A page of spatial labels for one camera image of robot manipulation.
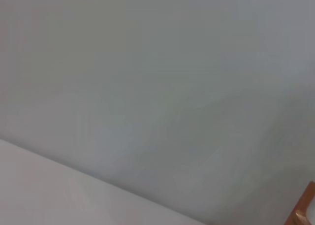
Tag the wooden dispenser stand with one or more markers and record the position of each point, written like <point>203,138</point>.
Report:
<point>304,200</point>

